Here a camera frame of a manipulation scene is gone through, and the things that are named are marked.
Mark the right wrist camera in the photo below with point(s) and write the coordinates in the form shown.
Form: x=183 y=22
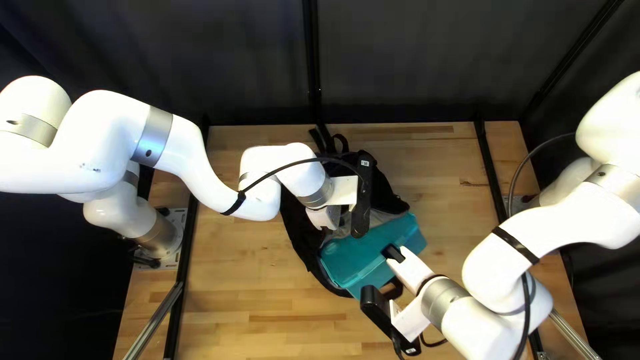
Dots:
x=380 y=305

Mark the black frame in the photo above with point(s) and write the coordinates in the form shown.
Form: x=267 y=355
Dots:
x=311 y=60

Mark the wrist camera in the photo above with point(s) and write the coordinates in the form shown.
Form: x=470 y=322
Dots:
x=362 y=200
x=380 y=305

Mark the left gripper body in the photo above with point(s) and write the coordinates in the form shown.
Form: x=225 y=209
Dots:
x=342 y=192

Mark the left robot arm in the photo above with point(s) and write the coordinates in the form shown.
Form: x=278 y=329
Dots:
x=100 y=140

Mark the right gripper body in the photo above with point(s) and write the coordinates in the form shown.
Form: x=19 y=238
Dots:
x=412 y=272

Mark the black backpack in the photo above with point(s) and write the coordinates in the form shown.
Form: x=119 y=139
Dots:
x=297 y=230

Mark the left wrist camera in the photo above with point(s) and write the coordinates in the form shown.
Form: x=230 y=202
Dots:
x=362 y=200

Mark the translucent teal lunch box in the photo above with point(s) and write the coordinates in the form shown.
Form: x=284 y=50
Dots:
x=360 y=255

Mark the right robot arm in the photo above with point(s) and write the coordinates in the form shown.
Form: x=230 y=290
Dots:
x=550 y=235

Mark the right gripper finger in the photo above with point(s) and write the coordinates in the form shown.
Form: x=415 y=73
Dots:
x=395 y=254

